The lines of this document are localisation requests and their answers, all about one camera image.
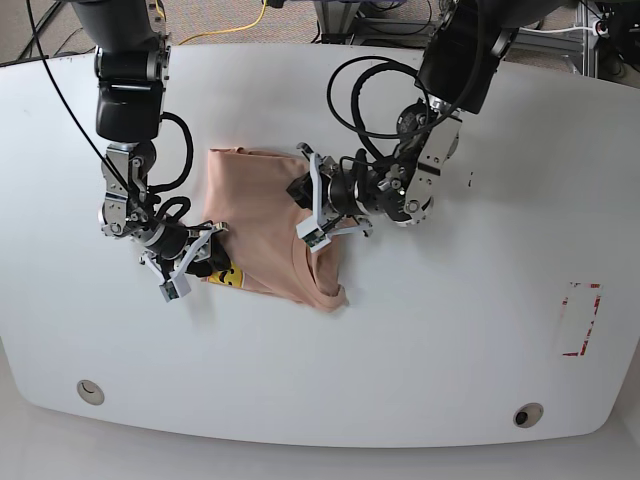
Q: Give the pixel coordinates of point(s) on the right table grommet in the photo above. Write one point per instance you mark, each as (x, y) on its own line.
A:
(528, 415)

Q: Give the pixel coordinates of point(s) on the left table grommet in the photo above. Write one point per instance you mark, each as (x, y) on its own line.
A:
(90, 392)

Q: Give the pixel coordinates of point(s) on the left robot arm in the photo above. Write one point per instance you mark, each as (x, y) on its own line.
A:
(394, 173)

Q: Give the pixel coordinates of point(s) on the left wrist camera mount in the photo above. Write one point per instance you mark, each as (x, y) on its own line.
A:
(321, 227)

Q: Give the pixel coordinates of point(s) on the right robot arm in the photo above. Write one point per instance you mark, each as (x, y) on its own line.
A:
(131, 65)

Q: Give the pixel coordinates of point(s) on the table grommet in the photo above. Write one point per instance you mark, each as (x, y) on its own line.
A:
(90, 392)
(528, 415)

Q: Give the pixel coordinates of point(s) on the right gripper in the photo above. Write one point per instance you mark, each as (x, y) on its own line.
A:
(168, 243)

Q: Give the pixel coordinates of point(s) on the aluminium frame stand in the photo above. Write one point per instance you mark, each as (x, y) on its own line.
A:
(337, 22)

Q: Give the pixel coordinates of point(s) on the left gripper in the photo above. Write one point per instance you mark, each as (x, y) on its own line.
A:
(346, 193)

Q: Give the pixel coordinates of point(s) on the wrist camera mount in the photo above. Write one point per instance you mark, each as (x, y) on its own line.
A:
(321, 227)
(172, 274)

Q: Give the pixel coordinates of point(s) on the peach t-shirt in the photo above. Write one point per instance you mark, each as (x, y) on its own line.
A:
(247, 189)

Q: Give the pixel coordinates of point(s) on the red tape rectangle marking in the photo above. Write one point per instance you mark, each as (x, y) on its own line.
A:
(577, 318)

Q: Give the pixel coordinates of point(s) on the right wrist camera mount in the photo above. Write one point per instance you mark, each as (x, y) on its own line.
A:
(172, 274)

